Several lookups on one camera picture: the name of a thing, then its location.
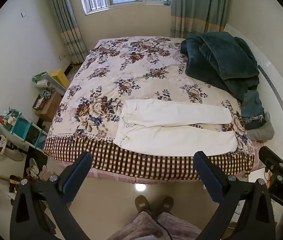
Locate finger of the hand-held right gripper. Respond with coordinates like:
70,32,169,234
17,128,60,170
259,146,283,171

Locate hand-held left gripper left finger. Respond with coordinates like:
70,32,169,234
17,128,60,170
10,151,93,240

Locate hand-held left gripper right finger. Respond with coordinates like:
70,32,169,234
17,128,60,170
193,151,275,240

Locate white pants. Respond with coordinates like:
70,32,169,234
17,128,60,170
114,99,238,156

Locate grey pillow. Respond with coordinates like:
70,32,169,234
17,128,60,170
246,112,275,141

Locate white slipper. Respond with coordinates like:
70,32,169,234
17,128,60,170
27,158,41,178
40,165,54,180

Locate person's right brown slipper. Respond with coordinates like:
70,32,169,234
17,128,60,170
158,196,174,215

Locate person's brown slipper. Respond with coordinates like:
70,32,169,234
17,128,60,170
135,195,153,217
158,196,174,215

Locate blue denim jeans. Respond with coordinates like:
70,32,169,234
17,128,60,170
241,90,267,130

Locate pink checked bed sheet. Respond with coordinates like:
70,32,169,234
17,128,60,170
59,160,259,183

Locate person's right leg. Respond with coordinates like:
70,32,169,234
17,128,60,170
156,212,202,240

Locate person's leg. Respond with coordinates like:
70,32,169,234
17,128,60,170
156,212,202,240
107,211,158,240

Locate brown shoes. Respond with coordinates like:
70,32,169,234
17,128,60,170
9,174,22,193

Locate person's left brown slipper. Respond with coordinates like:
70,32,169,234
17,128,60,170
135,195,153,217

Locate teal shelf rack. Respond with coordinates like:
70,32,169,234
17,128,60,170
0,109,48,150

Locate brown cardboard box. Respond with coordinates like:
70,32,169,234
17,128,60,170
33,91,62,122

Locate person's left leg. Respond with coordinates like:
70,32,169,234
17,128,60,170
107,211,158,240

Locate white headboard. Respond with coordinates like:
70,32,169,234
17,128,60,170
223,24,283,160

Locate yellow box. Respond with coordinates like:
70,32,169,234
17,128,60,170
49,69,70,89

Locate dark teal plush blanket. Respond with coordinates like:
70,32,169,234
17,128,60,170
181,32,260,100

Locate floral bedspread with checked border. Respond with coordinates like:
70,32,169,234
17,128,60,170
43,36,255,180

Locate green striped curtain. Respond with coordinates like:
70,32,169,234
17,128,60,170
170,0,232,39
43,0,89,64

